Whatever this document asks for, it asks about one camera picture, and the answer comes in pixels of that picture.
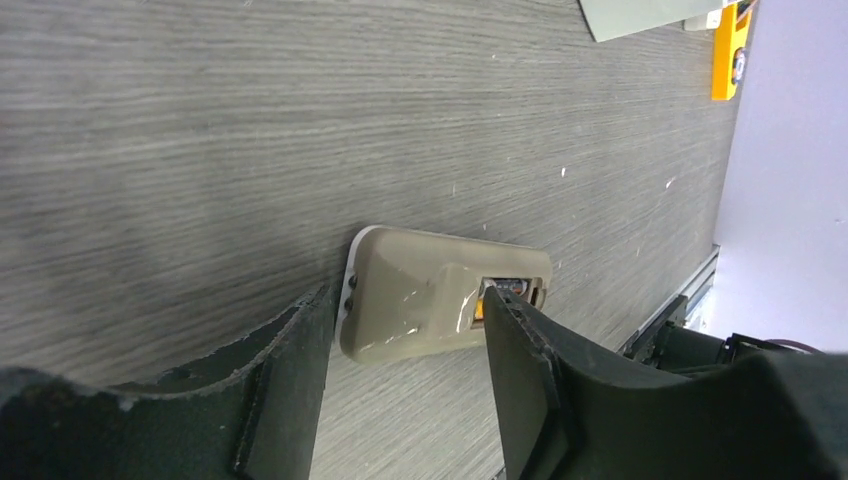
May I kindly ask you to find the small white remote control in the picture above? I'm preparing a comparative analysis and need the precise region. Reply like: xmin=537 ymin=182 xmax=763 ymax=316
xmin=683 ymin=9 xmax=722 ymax=32

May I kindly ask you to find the yellow triangle toy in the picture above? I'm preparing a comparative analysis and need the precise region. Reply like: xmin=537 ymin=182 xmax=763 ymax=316
xmin=710 ymin=1 xmax=757 ymax=101

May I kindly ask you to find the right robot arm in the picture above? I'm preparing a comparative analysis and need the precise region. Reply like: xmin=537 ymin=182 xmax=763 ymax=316
xmin=618 ymin=295 xmax=819 ymax=376

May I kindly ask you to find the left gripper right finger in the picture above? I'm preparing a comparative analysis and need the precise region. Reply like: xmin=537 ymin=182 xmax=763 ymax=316
xmin=483 ymin=287 xmax=847 ymax=479

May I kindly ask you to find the grey rounded remote control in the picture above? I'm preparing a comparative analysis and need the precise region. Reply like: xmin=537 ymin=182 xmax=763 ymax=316
xmin=336 ymin=225 xmax=552 ymax=364

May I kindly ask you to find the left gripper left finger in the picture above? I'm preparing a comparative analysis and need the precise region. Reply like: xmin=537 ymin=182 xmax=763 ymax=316
xmin=1 ymin=285 xmax=335 ymax=479

